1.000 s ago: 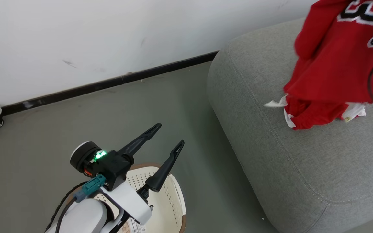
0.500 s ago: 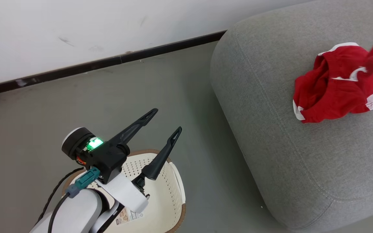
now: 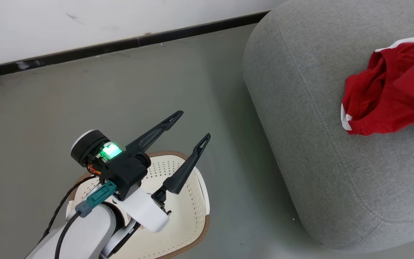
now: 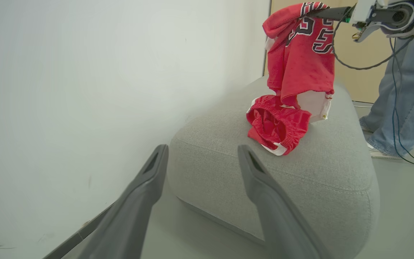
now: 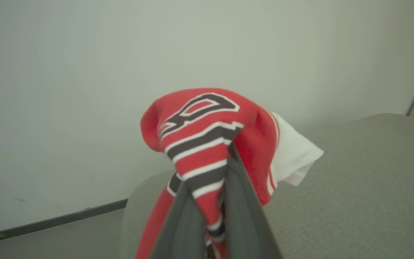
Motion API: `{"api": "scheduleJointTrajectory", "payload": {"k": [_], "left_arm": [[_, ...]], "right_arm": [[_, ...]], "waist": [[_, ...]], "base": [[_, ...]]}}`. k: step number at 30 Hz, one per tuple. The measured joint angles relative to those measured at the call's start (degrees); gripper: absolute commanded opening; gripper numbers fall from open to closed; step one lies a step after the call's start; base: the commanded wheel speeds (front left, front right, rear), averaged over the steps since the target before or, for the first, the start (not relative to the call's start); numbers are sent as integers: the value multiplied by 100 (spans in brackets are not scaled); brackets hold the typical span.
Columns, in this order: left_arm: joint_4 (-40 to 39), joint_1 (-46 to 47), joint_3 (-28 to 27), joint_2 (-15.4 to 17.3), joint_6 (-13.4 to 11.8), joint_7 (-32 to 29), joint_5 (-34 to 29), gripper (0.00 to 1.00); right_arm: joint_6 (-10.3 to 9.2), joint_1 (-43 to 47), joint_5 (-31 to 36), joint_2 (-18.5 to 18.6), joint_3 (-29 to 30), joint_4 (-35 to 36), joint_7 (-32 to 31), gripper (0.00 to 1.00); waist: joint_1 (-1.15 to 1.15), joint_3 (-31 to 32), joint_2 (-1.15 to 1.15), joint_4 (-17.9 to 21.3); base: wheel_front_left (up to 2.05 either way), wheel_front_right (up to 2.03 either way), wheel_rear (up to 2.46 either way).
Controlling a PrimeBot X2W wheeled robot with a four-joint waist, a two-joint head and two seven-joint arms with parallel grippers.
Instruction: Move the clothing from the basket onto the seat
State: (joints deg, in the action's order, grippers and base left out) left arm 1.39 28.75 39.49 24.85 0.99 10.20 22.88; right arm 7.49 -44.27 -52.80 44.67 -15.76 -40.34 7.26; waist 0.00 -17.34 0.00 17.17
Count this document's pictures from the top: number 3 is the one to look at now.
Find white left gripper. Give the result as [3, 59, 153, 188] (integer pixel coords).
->
[70, 110, 211, 233]

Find red shorts with white stripes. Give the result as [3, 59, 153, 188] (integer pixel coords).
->
[341, 38, 414, 136]

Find grey fabric sofa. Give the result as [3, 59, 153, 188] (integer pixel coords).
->
[243, 0, 414, 252]

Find white perforated laundry basket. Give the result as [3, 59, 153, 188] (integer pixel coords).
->
[67, 150, 211, 259]

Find black baseboard strip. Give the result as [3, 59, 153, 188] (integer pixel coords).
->
[0, 11, 270, 77]

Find teal cable connector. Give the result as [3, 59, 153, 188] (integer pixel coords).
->
[75, 181, 117, 217]

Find twisted black left arm cable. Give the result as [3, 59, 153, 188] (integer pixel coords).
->
[42, 175, 98, 241]

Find smooth black camera cable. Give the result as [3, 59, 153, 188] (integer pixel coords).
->
[54, 212, 82, 259]

